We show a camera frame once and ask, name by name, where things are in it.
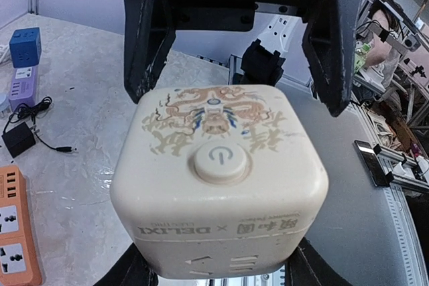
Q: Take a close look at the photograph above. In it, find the person in background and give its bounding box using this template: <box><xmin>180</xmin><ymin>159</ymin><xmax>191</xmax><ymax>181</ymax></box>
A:
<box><xmin>364</xmin><ymin>9</ymin><xmax>399</xmax><ymax>68</ymax></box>

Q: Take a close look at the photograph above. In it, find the purple power strip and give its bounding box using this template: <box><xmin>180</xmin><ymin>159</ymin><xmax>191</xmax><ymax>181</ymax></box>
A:
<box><xmin>9</xmin><ymin>66</ymin><xmax>38</xmax><ymax>111</ymax></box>

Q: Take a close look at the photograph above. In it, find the blue cube socket adapter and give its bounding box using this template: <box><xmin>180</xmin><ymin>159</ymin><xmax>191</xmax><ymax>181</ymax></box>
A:
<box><xmin>9</xmin><ymin>27</ymin><xmax>42</xmax><ymax>68</ymax></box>

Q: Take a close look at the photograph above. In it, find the beige cube socket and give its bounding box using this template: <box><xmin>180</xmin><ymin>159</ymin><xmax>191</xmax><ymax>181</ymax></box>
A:
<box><xmin>110</xmin><ymin>85</ymin><xmax>328</xmax><ymax>279</ymax></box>

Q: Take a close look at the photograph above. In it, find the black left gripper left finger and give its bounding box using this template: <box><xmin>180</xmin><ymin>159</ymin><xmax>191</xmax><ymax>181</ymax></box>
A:
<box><xmin>94</xmin><ymin>244</ymin><xmax>158</xmax><ymax>286</ymax></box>

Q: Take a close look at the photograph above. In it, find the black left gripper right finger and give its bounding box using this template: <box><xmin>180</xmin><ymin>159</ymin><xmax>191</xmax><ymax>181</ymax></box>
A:
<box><xmin>286</xmin><ymin>238</ymin><xmax>351</xmax><ymax>286</ymax></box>

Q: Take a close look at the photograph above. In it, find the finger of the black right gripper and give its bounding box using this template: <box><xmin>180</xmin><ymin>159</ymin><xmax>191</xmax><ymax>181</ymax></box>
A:
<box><xmin>302</xmin><ymin>0</ymin><xmax>361</xmax><ymax>117</ymax></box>

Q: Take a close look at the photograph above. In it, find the orange power strip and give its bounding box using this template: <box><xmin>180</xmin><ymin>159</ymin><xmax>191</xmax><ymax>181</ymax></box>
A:
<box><xmin>1</xmin><ymin>165</ymin><xmax>42</xmax><ymax>285</ymax></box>

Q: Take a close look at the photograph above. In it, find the black phone on rail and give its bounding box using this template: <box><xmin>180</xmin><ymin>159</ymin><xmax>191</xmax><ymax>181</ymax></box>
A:
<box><xmin>354</xmin><ymin>140</ymin><xmax>389</xmax><ymax>188</ymax></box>

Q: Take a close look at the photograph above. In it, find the black power adapter with cable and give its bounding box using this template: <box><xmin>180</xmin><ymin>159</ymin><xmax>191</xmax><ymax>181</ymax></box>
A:
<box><xmin>1</xmin><ymin>96</ymin><xmax>77</xmax><ymax>158</ymax></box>

